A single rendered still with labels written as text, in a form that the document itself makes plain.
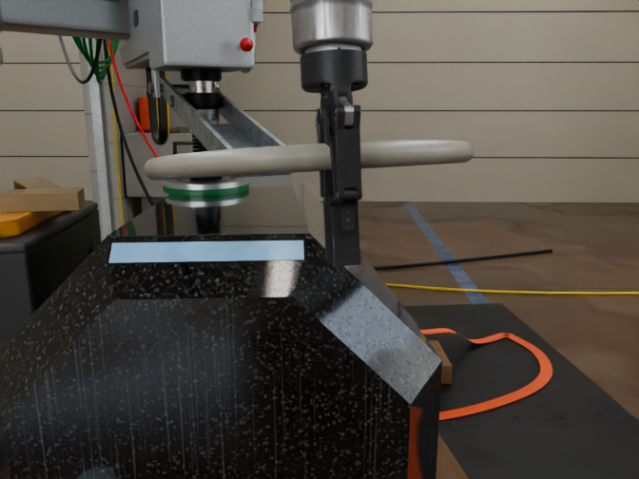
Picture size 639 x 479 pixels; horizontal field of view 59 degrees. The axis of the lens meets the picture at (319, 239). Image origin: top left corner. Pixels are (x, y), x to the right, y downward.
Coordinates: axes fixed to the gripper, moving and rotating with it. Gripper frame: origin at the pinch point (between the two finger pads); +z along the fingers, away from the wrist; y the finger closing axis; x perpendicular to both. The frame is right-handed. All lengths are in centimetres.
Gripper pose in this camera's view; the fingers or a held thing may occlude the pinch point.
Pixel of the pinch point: (341, 234)
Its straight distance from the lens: 65.7
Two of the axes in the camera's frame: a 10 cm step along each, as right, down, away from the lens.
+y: -1.8, -1.1, 9.8
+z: 0.5, 9.9, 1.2
